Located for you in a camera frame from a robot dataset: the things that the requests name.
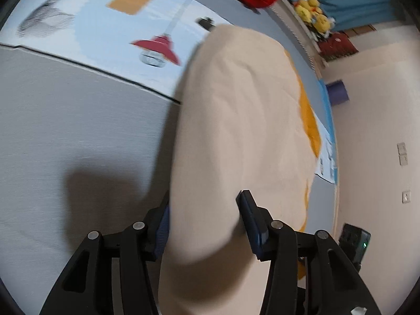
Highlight upper wall switch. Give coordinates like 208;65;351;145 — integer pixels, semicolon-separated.
397;142;408;166

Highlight yellow plush toys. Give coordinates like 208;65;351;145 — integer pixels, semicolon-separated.
293;0;335;39

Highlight grey and printed bed sheet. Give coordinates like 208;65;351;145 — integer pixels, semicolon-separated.
0;0;340;315

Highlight red box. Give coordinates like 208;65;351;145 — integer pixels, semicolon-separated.
318;32;358;62

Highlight beige and orange jacket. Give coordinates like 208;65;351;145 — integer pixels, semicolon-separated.
158;25;321;314

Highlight purple roll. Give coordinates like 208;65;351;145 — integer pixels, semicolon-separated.
326;80;350;106

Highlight lower wall socket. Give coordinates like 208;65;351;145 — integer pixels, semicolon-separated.
402;191;411;204

